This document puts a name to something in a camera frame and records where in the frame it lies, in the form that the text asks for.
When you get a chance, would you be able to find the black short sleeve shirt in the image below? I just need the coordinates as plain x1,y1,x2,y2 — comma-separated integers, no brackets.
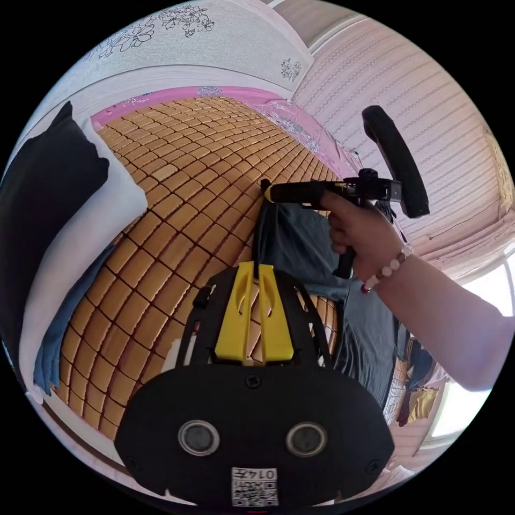
251,196,408,408

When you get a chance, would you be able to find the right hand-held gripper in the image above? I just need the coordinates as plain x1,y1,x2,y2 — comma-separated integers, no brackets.
260,168,403,279

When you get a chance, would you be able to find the person's right hand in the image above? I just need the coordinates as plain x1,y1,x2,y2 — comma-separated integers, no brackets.
321,190,414,292

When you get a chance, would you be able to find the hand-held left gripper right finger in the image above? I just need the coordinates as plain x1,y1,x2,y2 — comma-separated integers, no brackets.
257,264,293,362

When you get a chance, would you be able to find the bed with woven mat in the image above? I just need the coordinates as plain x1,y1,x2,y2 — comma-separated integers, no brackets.
31,85,365,445

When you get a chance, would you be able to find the person's right forearm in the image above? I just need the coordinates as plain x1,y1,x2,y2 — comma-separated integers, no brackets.
362,244,515,393

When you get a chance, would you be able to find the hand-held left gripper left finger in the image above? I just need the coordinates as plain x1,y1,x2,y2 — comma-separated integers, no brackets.
214,261,255,360

